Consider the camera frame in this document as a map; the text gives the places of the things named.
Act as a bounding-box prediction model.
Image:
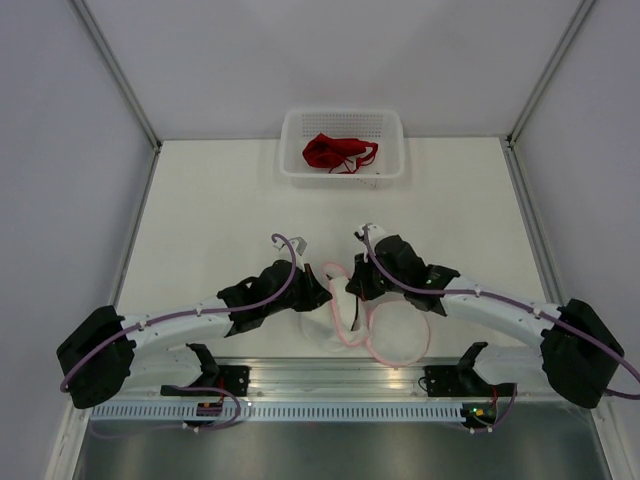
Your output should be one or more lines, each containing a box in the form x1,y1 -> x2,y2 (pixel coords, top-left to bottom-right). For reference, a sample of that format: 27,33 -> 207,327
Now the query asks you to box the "white padded bra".
329,276 -> 369,348

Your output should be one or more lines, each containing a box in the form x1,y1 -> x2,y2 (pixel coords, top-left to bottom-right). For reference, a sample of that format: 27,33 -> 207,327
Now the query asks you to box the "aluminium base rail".
99,355 -> 616,401

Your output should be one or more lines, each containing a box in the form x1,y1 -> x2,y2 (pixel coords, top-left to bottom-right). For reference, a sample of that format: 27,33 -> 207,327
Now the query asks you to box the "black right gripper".
346,250 -> 407,302

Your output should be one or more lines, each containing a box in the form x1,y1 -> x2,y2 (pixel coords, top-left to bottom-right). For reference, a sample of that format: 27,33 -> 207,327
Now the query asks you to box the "white mesh laundry bag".
300,263 -> 430,368

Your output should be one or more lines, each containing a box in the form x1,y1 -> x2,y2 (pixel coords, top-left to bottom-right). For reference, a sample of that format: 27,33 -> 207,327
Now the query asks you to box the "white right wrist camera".
354,223 -> 389,248

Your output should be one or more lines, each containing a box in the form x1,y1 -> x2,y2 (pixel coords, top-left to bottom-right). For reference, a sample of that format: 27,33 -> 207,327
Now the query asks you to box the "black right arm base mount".
423,365 -> 515,398

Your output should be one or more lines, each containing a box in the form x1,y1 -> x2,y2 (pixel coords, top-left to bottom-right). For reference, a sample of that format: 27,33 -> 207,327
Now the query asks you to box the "white slotted cable duct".
91,400 -> 465,423

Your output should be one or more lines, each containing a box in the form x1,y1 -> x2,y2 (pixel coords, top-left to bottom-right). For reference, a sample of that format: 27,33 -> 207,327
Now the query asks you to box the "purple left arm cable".
59,233 -> 296,394

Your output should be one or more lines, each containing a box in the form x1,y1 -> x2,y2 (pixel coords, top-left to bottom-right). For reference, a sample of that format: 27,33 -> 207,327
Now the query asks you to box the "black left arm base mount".
160,365 -> 250,398

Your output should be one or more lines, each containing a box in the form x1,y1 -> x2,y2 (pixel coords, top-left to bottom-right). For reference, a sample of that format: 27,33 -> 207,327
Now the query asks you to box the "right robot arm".
346,224 -> 624,409

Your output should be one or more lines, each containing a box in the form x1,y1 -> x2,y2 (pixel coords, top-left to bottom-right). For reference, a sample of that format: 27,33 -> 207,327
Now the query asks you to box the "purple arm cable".
360,224 -> 640,399
59,233 -> 296,394

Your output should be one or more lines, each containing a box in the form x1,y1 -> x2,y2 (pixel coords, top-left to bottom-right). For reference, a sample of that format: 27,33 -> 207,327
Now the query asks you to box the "left aluminium frame post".
67,0 -> 162,153

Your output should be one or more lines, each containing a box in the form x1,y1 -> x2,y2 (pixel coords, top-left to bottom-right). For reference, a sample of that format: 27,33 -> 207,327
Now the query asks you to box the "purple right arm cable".
360,224 -> 640,399

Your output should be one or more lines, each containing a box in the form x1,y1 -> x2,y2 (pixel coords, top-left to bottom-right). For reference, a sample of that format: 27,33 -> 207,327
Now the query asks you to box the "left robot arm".
56,259 -> 332,409

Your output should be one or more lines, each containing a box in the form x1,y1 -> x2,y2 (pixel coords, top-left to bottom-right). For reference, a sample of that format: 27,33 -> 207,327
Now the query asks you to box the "right aluminium frame post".
505,0 -> 598,148

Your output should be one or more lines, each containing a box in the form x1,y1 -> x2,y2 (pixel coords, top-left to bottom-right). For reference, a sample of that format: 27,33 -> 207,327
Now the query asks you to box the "white perforated plastic basket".
277,107 -> 406,189

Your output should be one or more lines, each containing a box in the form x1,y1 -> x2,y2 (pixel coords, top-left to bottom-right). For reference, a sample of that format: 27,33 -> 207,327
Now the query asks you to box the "red bra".
302,133 -> 379,174

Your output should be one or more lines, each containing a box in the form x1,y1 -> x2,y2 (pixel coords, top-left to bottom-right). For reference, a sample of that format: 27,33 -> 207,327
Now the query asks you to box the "aluminium frame post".
505,0 -> 598,148
67,0 -> 162,153

